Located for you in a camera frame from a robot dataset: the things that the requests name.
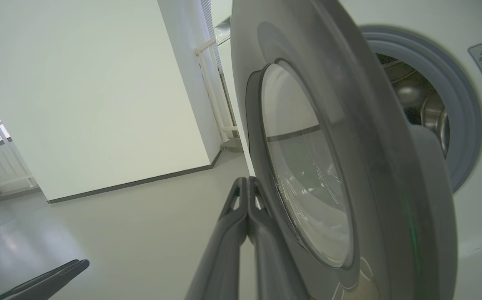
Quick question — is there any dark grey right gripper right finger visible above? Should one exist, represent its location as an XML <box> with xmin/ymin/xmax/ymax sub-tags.
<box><xmin>247</xmin><ymin>177</ymin><xmax>308</xmax><ymax>300</ymax></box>

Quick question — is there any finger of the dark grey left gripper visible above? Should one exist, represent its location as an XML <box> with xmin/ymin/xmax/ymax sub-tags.
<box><xmin>0</xmin><ymin>260</ymin><xmax>80</xmax><ymax>300</ymax></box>
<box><xmin>7</xmin><ymin>260</ymin><xmax>90</xmax><ymax>300</ymax></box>

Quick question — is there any grey rubber door gasket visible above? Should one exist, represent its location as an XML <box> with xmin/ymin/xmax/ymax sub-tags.
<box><xmin>360</xmin><ymin>25</ymin><xmax>482</xmax><ymax>194</ymax></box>

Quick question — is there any round dark washer door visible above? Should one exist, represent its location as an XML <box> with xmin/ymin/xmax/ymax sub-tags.
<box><xmin>230</xmin><ymin>0</ymin><xmax>458</xmax><ymax>300</ymax></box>

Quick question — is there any stainless steel washing machine drum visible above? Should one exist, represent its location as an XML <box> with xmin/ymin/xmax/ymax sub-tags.
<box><xmin>376</xmin><ymin>53</ymin><xmax>450</xmax><ymax>159</ymax></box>

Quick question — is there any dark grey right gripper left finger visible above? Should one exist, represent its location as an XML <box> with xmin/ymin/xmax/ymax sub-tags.
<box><xmin>185</xmin><ymin>177</ymin><xmax>250</xmax><ymax>300</ymax></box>

